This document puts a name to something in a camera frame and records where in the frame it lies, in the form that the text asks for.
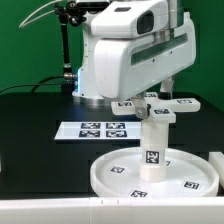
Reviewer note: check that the white marker tag sheet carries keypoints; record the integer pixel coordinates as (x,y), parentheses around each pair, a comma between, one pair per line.
(98,130)

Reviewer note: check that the white front rail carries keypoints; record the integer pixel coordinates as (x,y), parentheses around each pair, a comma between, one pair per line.
(208,210)

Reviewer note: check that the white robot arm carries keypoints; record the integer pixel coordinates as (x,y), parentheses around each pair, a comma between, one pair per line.
(87,89)

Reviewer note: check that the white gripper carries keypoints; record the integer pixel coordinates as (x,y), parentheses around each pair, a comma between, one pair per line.
(125,68)

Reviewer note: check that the white cross-shaped table base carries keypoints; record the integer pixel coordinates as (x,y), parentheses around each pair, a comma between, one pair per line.
(157,106)

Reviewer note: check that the white round table top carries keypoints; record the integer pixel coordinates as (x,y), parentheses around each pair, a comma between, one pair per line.
(123,173)

